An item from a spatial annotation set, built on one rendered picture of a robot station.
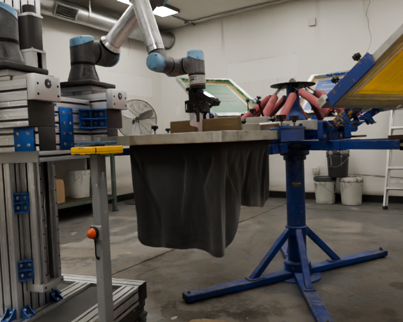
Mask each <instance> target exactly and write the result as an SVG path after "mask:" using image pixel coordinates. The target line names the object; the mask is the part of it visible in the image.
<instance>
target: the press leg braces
mask: <svg viewBox="0 0 403 322"><path fill-rule="evenodd" d="M289 236H290V229H289V228H285V229H284V231H283V232H282V233H281V234H280V236H279V238H278V239H277V240H276V241H275V243H274V244H273V246H272V247H271V248H270V249H269V251H268V252H267V254H266V255H265V256H264V258H263V259H262V260H261V262H260V263H259V264H258V266H257V267H256V268H255V270H254V271H253V273H252V274H251V275H250V276H249V277H245V279H247V280H249V281H254V280H260V279H264V278H265V277H263V276H261V274H262V273H263V272H264V270H265V269H266V268H267V266H268V265H269V263H270V262H271V261H272V260H273V258H274V257H275V255H276V254H277V253H278V251H279V250H280V249H281V247H282V246H283V244H284V243H285V242H286V240H287V239H288V238H289ZM307 236H308V237H309V238H310V239H311V240H312V241H313V242H314V243H316V244H317V245H318V246H319V247H320V248H321V249H322V250H323V251H324V252H325V253H326V254H327V255H328V256H329V257H330V259H327V260H328V261H331V262H334V263H335V262H338V261H343V260H345V259H343V258H340V257H339V256H338V255H337V254H335V253H334V252H333V251H332V250H331V249H330V248H329V247H328V246H327V245H326V244H325V243H324V242H323V241H322V240H321V239H320V238H319V237H318V236H317V235H316V234H315V233H314V232H313V231H312V230H311V229H310V228H309V227H308V234H307ZM296 240H297V246H298V250H299V257H300V261H301V268H302V273H303V280H304V284H301V286H302V288H303V290H304V291H316V289H315V288H314V286H313V284H312V281H311V277H310V269H309V266H308V259H307V255H306V249H305V245H304V239H303V234H302V230H301V229H296ZM284 253H285V255H286V256H288V246H287V251H284Z"/></svg>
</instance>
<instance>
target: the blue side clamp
mask: <svg viewBox="0 0 403 322"><path fill-rule="evenodd" d="M270 130H279V142H286V141H304V126H279V128H270Z"/></svg>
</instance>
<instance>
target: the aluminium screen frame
mask: <svg viewBox="0 0 403 322"><path fill-rule="evenodd" d="M270 139H279V130H225V131H209V132H186V133H174V134H150V135H126V136H114V137H101V138H100V141H117V143H116V144H101V145H105V146H128V145H147V144H183V143H201V142H232V141H257V140H270Z"/></svg>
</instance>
